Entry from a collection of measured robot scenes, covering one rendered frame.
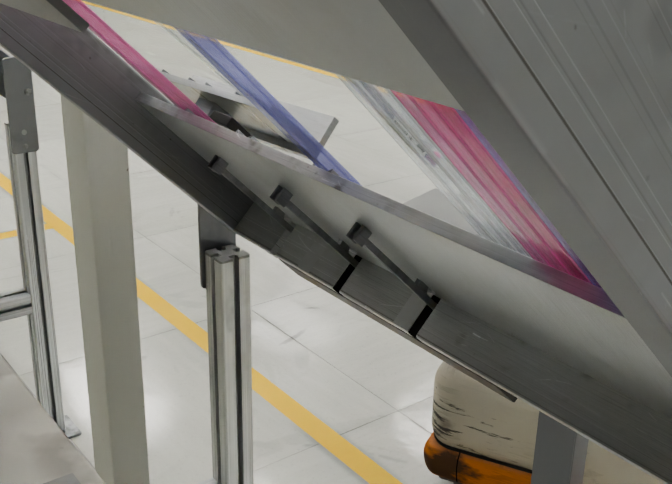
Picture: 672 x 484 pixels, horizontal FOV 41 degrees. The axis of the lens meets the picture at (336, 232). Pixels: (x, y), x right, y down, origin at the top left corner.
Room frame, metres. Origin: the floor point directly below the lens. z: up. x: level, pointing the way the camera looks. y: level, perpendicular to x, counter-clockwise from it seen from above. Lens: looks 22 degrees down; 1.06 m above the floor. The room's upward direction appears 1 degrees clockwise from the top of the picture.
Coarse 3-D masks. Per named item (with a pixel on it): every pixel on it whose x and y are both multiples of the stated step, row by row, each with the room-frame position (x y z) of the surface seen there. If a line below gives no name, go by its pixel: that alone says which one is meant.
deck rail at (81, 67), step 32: (0, 32) 0.80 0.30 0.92; (32, 32) 0.82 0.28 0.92; (64, 32) 0.84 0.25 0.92; (32, 64) 0.82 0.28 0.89; (64, 64) 0.84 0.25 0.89; (96, 64) 0.86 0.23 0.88; (128, 64) 0.88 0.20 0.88; (64, 96) 0.85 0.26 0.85; (96, 96) 0.85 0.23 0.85; (128, 96) 0.87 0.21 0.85; (160, 96) 0.89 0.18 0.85; (128, 128) 0.87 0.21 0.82; (160, 128) 0.89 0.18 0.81; (160, 160) 0.89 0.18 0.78; (192, 160) 0.91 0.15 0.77; (192, 192) 0.91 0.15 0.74; (224, 192) 0.94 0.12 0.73; (224, 224) 0.95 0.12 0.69
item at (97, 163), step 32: (64, 128) 1.14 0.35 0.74; (96, 128) 1.11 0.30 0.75; (96, 160) 1.11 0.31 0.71; (96, 192) 1.10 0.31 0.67; (128, 192) 1.13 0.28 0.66; (96, 224) 1.10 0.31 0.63; (128, 224) 1.13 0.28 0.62; (96, 256) 1.10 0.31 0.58; (128, 256) 1.13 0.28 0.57; (96, 288) 1.10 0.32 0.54; (128, 288) 1.13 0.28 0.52; (96, 320) 1.10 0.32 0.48; (128, 320) 1.12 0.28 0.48; (96, 352) 1.11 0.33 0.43; (128, 352) 1.12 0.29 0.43; (96, 384) 1.12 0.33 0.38; (128, 384) 1.12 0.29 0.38; (96, 416) 1.12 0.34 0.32; (128, 416) 1.12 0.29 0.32; (96, 448) 1.13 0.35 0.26; (128, 448) 1.11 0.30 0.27; (128, 480) 1.11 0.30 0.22
